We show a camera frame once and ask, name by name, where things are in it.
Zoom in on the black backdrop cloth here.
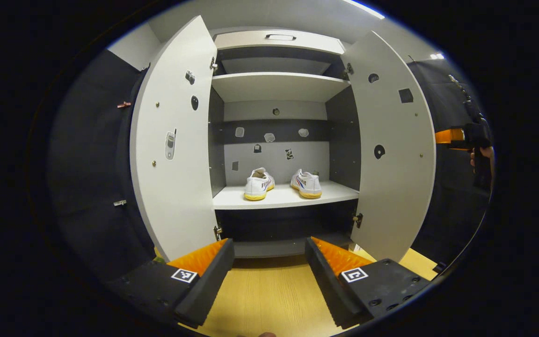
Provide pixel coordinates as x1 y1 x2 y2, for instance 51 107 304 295
408 59 492 267
50 49 158 281

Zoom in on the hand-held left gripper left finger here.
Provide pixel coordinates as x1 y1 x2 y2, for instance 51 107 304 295
110 238 235 329

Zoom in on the white shoe cabinet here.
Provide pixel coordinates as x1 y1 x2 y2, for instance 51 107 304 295
208 29 361 259

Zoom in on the white canvas shoe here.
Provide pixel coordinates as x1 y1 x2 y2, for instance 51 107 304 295
243 167 276 201
290 168 323 199

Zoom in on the white shoe cabinet door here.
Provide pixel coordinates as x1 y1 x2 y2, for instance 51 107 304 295
129 15 219 263
341 30 437 264

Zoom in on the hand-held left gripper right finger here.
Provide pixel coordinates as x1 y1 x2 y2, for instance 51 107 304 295
304 236 434 329

